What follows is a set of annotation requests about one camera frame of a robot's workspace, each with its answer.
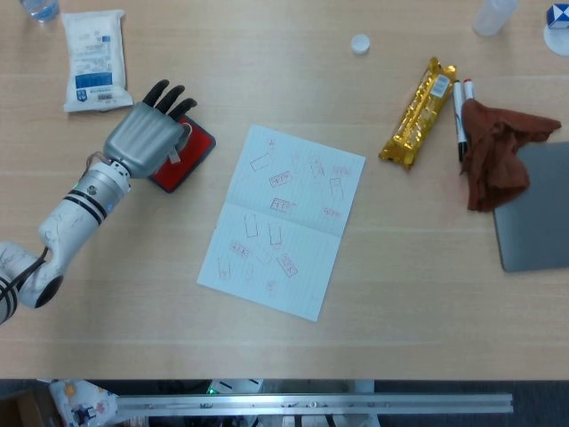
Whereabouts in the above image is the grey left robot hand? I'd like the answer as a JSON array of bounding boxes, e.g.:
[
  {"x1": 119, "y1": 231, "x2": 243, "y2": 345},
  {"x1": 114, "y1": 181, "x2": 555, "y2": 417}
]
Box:
[{"x1": 102, "y1": 79, "x2": 198, "y2": 180}]

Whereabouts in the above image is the white paper with red stamps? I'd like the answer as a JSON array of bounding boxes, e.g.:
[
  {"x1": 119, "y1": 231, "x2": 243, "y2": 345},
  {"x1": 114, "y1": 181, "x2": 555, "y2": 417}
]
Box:
[{"x1": 196, "y1": 124, "x2": 367, "y2": 323}]

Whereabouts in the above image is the red ink pad case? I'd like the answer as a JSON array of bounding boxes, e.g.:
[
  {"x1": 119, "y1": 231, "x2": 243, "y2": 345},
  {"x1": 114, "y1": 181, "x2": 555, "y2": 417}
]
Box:
[{"x1": 148, "y1": 113, "x2": 218, "y2": 194}]

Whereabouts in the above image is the white blue tissue pack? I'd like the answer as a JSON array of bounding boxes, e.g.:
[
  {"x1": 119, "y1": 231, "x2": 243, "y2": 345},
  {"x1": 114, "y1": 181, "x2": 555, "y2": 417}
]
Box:
[{"x1": 60, "y1": 9, "x2": 135, "y2": 114}]

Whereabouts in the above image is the clear plastic water bottle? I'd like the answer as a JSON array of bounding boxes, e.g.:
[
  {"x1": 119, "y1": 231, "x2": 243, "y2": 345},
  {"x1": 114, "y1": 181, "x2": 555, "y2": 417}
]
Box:
[{"x1": 18, "y1": 0, "x2": 60, "y2": 24}]

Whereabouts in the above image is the white bottle cap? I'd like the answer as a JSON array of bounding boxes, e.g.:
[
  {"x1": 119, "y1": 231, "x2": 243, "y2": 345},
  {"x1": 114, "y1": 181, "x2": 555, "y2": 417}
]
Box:
[{"x1": 350, "y1": 33, "x2": 372, "y2": 56}]

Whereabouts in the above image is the white printed sheet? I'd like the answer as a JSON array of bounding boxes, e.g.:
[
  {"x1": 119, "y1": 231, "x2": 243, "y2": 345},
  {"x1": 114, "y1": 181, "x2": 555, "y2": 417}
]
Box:
[{"x1": 48, "y1": 380, "x2": 120, "y2": 427}]

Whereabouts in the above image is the gold foil snack pack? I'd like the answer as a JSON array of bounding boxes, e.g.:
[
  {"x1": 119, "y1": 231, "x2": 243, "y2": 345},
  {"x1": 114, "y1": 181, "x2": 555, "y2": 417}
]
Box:
[{"x1": 378, "y1": 56, "x2": 458, "y2": 170}]

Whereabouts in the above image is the black capped marker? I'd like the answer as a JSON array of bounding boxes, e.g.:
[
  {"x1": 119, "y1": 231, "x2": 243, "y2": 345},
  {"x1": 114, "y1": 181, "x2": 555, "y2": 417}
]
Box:
[{"x1": 452, "y1": 79, "x2": 468, "y2": 162}]

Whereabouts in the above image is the brown cloth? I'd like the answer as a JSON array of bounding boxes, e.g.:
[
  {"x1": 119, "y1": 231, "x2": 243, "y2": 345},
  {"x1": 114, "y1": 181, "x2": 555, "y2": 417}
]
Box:
[{"x1": 459, "y1": 98, "x2": 563, "y2": 213}]

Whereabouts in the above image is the translucent squeeze wash bottle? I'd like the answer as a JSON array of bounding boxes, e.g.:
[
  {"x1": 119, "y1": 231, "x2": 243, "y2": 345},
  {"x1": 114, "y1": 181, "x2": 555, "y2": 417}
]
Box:
[{"x1": 471, "y1": 0, "x2": 520, "y2": 37}]

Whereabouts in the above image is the grey closed laptop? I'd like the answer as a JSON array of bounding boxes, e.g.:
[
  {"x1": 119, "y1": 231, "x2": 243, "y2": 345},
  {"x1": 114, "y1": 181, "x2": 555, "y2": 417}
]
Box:
[{"x1": 492, "y1": 141, "x2": 569, "y2": 273}]

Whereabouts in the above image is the white round disc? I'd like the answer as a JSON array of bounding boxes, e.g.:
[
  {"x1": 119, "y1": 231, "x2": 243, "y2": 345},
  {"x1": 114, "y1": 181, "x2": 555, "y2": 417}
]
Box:
[{"x1": 543, "y1": 24, "x2": 569, "y2": 57}]

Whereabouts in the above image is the blue white small box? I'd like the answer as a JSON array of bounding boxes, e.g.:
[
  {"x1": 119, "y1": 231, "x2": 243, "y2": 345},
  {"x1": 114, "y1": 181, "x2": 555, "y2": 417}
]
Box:
[{"x1": 546, "y1": 3, "x2": 569, "y2": 30}]

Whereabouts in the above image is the aluminium profile rail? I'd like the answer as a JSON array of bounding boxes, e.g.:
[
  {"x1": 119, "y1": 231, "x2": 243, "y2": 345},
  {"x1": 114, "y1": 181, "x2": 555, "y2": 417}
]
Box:
[{"x1": 116, "y1": 393, "x2": 515, "y2": 417}]

